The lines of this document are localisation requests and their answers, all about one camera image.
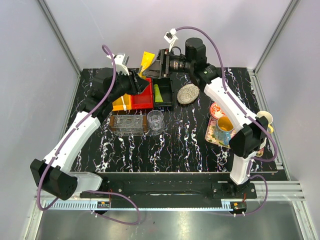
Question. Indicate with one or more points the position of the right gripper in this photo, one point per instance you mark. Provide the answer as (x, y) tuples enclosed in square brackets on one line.
[(161, 67)]

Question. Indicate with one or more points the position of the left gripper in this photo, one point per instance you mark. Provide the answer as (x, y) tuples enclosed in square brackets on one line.
[(137, 84)]

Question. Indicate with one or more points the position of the yellow toothpaste tube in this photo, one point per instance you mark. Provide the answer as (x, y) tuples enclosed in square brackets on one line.
[(146, 61)]

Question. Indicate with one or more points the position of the green toothpaste tube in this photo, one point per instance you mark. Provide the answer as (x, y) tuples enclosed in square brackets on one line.
[(157, 94)]

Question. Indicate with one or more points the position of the clear plastic cup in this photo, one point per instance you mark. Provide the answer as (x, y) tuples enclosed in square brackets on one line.
[(155, 119)]

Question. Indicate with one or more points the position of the clear acrylic toothbrush holder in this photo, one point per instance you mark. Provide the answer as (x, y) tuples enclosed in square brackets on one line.
[(128, 124)]

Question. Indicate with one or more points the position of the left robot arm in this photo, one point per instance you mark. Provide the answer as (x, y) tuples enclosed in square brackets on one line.
[(53, 174)]

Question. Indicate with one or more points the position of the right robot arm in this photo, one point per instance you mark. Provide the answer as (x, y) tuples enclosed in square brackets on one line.
[(250, 130)]

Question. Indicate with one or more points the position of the white toothbrush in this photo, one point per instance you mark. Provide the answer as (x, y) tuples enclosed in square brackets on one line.
[(123, 103)]

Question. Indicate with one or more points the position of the floral rectangular tray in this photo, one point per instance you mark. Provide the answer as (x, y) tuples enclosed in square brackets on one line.
[(210, 137)]

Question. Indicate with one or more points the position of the red plastic bin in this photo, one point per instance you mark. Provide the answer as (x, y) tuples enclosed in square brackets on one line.
[(143, 100)]

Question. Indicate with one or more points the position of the black plastic bin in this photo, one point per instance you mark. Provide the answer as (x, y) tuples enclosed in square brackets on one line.
[(165, 87)]

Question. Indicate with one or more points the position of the orange plastic bin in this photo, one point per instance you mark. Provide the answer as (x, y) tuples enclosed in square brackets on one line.
[(118, 105)]

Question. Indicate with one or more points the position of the grey speckled soap dish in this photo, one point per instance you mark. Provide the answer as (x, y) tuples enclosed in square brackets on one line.
[(188, 94)]

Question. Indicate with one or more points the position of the red patterned bowl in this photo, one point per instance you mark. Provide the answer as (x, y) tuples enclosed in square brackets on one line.
[(215, 111)]

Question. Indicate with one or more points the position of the blue mug yellow inside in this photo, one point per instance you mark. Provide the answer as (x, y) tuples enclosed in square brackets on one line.
[(223, 129)]

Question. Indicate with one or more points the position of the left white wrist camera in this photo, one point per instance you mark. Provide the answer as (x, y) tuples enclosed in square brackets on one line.
[(120, 63)]

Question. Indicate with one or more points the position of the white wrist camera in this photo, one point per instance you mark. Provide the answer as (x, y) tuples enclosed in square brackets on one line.
[(120, 63), (171, 38)]

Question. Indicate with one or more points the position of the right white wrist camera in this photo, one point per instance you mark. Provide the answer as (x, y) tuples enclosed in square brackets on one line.
[(171, 38)]

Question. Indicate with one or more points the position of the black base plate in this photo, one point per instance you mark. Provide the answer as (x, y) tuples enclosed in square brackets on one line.
[(214, 185)]

